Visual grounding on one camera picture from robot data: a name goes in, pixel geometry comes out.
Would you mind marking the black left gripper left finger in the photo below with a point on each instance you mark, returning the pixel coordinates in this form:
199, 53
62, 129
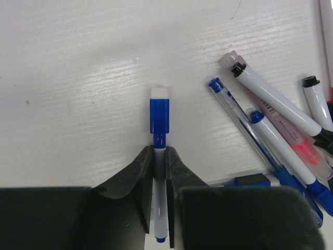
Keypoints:
112, 215

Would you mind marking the black capped whiteboard marker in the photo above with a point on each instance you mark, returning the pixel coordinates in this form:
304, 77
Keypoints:
256, 84

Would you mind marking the red capped whiteboard marker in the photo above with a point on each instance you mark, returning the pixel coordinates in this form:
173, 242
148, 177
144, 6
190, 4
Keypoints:
327, 22

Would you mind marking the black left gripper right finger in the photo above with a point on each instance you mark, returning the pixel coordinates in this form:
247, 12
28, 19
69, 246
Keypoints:
205, 217

